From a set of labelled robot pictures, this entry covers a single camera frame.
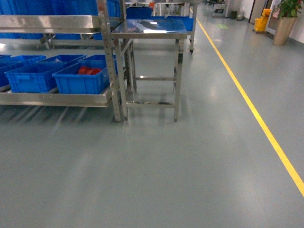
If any blue bin with red bags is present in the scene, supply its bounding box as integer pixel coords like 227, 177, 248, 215
52, 55, 110, 95

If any steel roller shelf rack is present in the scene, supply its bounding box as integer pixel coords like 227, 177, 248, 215
0, 0, 122, 122

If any empty blue plastic bin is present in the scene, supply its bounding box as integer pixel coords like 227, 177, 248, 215
5, 54, 86, 93

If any blue bin far left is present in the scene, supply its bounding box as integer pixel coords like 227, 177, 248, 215
0, 55, 47, 87

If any small stainless steel table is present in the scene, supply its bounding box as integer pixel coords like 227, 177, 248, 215
111, 19, 188, 122

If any yellow mop bucket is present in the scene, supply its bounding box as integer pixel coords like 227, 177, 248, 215
253, 9, 271, 33

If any green potted plant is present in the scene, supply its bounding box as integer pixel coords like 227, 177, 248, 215
273, 0, 304, 46

